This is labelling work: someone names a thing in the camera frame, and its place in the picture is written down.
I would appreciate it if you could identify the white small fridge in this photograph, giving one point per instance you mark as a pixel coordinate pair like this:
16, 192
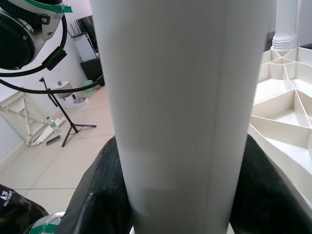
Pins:
84, 48

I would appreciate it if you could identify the mint green bin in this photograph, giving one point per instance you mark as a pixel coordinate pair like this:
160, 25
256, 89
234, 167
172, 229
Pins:
93, 88

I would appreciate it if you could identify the white plastic table top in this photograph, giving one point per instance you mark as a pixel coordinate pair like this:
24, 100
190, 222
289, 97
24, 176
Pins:
14, 112
280, 109

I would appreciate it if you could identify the black low cabinet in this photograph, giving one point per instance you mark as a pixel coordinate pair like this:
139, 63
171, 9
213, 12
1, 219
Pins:
92, 68

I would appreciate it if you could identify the white grey floor appliance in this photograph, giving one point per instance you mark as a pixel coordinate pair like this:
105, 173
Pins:
68, 97

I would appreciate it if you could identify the white plastic table leg tube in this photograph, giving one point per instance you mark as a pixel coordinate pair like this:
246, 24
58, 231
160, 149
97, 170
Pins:
182, 97
40, 140
62, 120
285, 24

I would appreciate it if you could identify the camouflage fabric with label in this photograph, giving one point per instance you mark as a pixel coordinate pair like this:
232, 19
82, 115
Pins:
14, 212

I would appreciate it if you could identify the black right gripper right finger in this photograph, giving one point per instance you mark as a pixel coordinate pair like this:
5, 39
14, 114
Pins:
265, 195

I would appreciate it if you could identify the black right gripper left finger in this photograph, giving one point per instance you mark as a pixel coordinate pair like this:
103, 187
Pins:
102, 195

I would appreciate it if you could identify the steel bowl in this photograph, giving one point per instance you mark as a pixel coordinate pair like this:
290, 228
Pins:
80, 100

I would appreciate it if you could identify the clear bottle with green cap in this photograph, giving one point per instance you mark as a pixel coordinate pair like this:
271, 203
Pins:
54, 126

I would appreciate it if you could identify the black flat rectangular device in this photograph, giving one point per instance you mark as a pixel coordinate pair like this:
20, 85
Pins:
53, 140

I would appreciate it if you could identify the black camera tripod stand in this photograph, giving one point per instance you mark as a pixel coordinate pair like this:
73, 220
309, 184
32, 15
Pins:
61, 107

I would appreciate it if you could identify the black framed screen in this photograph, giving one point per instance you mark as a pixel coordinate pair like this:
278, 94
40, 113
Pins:
85, 24

